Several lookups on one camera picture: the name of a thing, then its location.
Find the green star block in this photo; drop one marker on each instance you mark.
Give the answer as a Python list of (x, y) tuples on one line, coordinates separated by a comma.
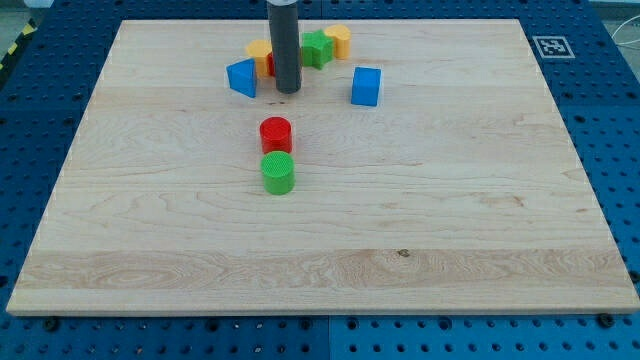
[(316, 49)]

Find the red cylinder block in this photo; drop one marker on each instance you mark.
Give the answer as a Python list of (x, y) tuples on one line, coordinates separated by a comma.
[(276, 135)]

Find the blue triangle block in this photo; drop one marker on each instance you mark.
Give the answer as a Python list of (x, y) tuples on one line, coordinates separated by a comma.
[(242, 77)]

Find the green cylinder block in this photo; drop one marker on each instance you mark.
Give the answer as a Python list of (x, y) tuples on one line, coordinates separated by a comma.
[(278, 172)]

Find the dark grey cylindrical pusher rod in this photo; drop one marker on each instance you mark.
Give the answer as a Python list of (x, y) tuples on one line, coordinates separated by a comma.
[(284, 32)]

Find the blue cube block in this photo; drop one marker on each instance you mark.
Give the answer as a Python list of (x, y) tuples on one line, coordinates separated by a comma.
[(366, 86)]

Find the red star block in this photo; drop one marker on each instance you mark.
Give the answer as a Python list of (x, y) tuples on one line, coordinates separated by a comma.
[(270, 65)]

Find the light wooden board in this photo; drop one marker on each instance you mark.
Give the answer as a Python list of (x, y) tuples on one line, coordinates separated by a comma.
[(459, 193)]

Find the white fiducial marker tag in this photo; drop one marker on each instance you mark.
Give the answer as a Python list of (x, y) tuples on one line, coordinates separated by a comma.
[(553, 47)]

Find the yellow black hazard tape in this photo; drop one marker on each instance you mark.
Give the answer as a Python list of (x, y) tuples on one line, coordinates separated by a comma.
[(17, 48)]

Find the yellow heart block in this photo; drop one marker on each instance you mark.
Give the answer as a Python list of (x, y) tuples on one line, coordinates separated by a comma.
[(341, 36)]

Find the yellow hexagon block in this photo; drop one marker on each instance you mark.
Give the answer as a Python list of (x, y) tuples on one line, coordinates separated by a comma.
[(258, 50)]

